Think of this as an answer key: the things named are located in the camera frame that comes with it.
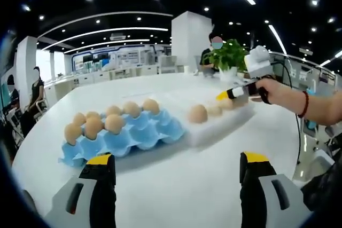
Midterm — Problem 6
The single brown egg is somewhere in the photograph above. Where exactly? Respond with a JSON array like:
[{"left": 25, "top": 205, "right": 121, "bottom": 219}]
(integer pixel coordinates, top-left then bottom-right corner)
[
  {"left": 220, "top": 99, "right": 236, "bottom": 111},
  {"left": 187, "top": 104, "right": 208, "bottom": 124}
]

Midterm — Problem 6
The white square pillar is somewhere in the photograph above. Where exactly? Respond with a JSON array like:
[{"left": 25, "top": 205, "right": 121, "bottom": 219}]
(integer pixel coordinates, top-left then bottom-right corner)
[
  {"left": 15, "top": 35, "right": 38, "bottom": 98},
  {"left": 170, "top": 11, "right": 213, "bottom": 74}
]

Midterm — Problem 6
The black cable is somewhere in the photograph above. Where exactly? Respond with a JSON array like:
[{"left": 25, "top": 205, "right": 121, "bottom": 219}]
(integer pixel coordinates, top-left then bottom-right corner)
[{"left": 271, "top": 61, "right": 302, "bottom": 164}]

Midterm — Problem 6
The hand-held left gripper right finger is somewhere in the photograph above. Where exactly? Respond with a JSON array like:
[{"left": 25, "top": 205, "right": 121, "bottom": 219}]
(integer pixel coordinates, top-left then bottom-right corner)
[{"left": 239, "top": 151, "right": 313, "bottom": 228}]

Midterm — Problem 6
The green potted plant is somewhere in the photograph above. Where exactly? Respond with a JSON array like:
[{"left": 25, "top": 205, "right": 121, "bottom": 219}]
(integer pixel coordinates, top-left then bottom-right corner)
[{"left": 205, "top": 38, "right": 249, "bottom": 73}]

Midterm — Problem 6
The cluster of brown eggs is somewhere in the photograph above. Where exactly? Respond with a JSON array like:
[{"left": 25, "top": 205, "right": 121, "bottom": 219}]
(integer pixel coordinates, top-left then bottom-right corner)
[{"left": 64, "top": 98, "right": 161, "bottom": 146}]

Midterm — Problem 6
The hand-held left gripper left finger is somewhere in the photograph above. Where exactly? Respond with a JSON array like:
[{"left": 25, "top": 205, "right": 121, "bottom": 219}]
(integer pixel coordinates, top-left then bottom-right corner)
[{"left": 44, "top": 152, "right": 117, "bottom": 228}]

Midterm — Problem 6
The blue egg tray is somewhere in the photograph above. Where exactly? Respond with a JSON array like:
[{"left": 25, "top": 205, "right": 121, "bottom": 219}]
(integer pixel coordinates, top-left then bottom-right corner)
[{"left": 58, "top": 107, "right": 186, "bottom": 166}]

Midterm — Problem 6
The white chair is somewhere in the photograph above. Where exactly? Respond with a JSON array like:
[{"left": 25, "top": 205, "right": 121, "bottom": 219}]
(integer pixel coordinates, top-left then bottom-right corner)
[{"left": 33, "top": 98, "right": 49, "bottom": 118}]

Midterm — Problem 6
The white table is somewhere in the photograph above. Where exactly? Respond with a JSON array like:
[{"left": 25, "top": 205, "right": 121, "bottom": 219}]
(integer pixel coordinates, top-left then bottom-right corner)
[{"left": 12, "top": 72, "right": 305, "bottom": 228}]

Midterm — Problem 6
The white plant pot wrap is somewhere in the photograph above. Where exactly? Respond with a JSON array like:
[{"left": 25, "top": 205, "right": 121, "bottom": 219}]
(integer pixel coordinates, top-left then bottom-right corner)
[{"left": 219, "top": 66, "right": 238, "bottom": 81}]

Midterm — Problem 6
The red bead bracelet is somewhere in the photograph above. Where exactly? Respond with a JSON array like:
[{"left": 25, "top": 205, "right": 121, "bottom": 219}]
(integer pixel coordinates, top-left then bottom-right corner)
[{"left": 297, "top": 91, "right": 310, "bottom": 119}]

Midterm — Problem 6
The row of white cabinets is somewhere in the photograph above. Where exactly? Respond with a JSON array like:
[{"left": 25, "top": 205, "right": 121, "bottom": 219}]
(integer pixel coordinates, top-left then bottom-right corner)
[{"left": 44, "top": 65, "right": 161, "bottom": 95}]

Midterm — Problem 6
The person's right hand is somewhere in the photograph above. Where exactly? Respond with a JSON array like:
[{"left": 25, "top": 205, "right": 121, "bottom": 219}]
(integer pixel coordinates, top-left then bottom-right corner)
[{"left": 251, "top": 77, "right": 300, "bottom": 114}]

